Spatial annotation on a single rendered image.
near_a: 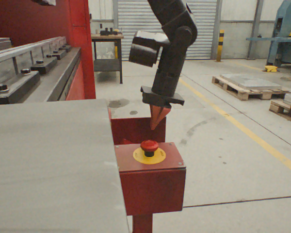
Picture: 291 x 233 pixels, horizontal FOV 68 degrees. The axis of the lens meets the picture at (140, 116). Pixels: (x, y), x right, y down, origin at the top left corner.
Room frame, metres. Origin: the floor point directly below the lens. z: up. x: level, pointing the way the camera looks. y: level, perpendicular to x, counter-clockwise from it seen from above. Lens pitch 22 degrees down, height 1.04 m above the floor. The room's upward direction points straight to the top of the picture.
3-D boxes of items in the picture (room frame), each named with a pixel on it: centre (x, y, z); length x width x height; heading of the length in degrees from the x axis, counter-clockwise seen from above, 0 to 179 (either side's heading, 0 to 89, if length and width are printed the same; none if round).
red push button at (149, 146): (0.41, -0.02, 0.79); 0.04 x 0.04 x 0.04
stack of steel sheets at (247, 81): (3.80, -1.91, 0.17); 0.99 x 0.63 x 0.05; 5
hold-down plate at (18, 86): (0.58, 0.34, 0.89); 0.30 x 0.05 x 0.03; 12
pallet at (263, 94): (3.80, -1.91, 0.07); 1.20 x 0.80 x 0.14; 5
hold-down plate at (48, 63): (0.97, 0.42, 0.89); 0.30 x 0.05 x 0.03; 12
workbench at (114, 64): (5.08, 0.79, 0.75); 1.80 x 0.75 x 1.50; 7
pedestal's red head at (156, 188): (0.45, 0.00, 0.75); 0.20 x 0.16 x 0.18; 6
